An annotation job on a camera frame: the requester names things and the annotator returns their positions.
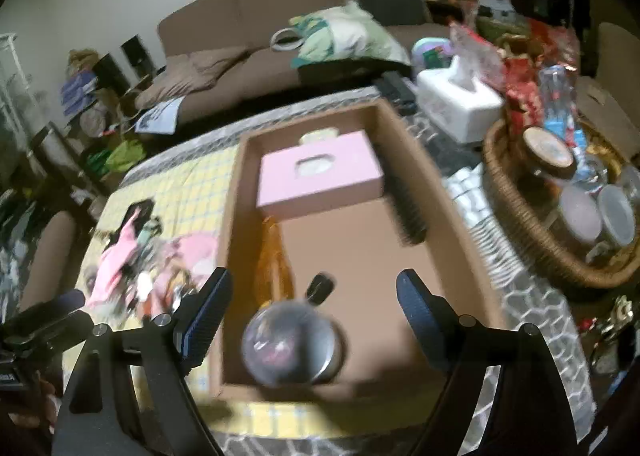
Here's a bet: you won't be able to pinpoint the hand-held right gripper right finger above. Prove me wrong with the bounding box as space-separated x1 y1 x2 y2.
396 268 596 456

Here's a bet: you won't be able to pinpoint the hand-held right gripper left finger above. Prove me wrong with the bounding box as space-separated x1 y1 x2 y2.
52 266 234 456

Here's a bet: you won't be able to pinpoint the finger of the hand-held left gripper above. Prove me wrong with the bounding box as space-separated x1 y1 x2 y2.
30 289 87 317

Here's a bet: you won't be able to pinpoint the round silver mirror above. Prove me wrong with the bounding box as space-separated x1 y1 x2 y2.
240 300 347 388

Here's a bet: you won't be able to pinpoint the cardboard box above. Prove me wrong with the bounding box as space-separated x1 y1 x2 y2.
210 98 506 402

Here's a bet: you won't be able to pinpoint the amber roller massager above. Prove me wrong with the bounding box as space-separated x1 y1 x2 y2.
254 216 296 309

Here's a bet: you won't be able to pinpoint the person's left hand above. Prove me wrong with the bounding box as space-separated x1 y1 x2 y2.
9 381 57 438

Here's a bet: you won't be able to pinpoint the pink towel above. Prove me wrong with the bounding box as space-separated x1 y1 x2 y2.
90 201 153 309

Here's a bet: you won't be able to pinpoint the small black object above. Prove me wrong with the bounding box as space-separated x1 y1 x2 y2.
306 273 335 307

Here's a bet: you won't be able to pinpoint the black comb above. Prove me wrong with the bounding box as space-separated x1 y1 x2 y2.
384 146 427 246

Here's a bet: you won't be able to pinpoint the yellow plaid tablecloth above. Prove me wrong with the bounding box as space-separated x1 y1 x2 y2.
62 141 351 437

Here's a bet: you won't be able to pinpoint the wicker basket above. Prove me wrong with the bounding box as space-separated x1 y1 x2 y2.
481 117 640 291

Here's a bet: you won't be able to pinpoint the green bag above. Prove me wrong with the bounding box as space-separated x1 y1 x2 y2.
101 138 147 173

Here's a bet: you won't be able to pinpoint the pink box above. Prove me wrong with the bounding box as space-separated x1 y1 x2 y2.
256 131 386 222

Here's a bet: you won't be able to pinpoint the jar with grey lid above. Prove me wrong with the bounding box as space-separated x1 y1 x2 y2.
597 182 639 246
556 185 604 243

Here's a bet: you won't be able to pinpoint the white paper sheet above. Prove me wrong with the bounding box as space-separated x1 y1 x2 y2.
134 98 182 135

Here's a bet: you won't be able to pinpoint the jar with wooden lid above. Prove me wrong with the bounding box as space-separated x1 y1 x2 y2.
519 127 579 181

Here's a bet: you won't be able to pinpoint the white tissue box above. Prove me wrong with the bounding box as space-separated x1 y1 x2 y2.
416 53 504 145

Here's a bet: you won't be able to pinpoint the black remote control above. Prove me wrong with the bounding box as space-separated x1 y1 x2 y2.
374 71 420 113

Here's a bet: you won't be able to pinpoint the red snack packets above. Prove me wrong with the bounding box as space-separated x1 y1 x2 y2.
501 55 547 131

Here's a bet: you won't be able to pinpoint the black speaker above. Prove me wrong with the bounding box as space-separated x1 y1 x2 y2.
120 34 152 78

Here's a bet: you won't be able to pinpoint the clear water bottle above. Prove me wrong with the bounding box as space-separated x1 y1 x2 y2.
537 65 583 139

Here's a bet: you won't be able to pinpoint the purple round container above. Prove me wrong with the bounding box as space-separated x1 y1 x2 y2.
411 37 455 70

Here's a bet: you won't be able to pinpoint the brown sofa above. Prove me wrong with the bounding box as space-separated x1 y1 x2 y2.
134 0 453 129

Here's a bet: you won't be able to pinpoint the floral tote bag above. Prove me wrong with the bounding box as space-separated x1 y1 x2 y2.
271 2 412 71

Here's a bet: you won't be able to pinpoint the dark cushion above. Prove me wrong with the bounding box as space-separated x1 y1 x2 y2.
358 0 432 28

